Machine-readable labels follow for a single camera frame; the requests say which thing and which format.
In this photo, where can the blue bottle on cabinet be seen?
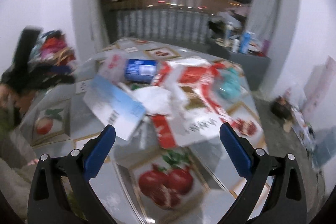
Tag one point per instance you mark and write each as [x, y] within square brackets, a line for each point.
[244, 42]

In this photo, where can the blue snack packet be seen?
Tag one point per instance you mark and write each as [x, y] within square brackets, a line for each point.
[140, 70]

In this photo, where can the red white plastic bag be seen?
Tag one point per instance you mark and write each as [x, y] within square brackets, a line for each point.
[196, 113]

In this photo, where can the light blue paper box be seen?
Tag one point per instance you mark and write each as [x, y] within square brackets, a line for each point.
[111, 105]

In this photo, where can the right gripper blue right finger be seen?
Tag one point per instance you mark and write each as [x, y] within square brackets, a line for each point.
[238, 150]

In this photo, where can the dark bag on floor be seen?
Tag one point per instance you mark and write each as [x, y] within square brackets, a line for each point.
[281, 108]

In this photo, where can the dark grey cabinet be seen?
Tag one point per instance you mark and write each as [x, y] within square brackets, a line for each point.
[254, 67]

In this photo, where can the teal plastic bag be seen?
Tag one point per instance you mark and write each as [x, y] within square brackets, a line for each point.
[229, 85]

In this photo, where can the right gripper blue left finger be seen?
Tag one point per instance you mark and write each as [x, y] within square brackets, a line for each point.
[96, 151]

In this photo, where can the pink patterned roll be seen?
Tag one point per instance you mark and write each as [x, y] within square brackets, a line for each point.
[321, 87]

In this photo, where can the metal balcony railing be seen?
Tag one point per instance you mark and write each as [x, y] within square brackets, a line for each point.
[162, 25]

